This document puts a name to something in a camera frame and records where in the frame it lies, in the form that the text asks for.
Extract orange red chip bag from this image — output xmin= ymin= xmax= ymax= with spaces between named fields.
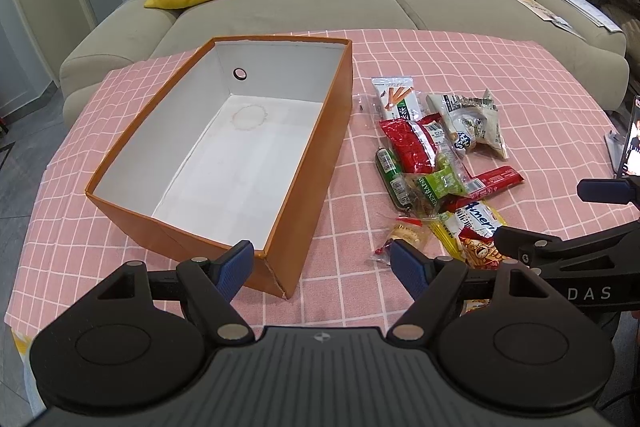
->
xmin=456 ymin=229 xmax=508 ymax=313

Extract small clear cookie packet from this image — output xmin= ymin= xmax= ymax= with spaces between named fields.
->
xmin=372 ymin=216 xmax=431 ymax=265

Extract yellow white Ameri candy bag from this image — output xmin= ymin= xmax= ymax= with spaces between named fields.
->
xmin=430 ymin=202 xmax=506 ymax=261

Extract red long snack bar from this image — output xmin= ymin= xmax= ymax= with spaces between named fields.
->
xmin=440 ymin=166 xmax=524 ymax=212

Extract green small snack packet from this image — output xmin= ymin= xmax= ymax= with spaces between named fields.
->
xmin=405 ymin=153 xmax=469 ymax=218

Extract green candy roll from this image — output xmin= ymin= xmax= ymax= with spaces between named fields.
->
xmin=374 ymin=147 xmax=412 ymax=212

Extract white beige snack bag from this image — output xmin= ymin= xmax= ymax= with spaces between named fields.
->
xmin=425 ymin=89 xmax=508 ymax=160

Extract red snack bag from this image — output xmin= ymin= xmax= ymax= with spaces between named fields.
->
xmin=378 ymin=114 xmax=446 ymax=174

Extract white breadstick snack packet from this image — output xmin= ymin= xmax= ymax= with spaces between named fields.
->
xmin=371 ymin=77 xmax=424 ymax=121

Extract clear bag of white balls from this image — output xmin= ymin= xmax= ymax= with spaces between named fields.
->
xmin=349 ymin=93 xmax=384 ymax=134

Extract orange cardboard box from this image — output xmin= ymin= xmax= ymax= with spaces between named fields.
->
xmin=86 ymin=36 xmax=354 ymax=299

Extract magazines on sofa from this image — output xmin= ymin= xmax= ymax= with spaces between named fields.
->
xmin=516 ymin=0 xmax=623 ymax=40

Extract beige sofa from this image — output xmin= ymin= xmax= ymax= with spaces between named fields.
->
xmin=60 ymin=0 xmax=629 ymax=124

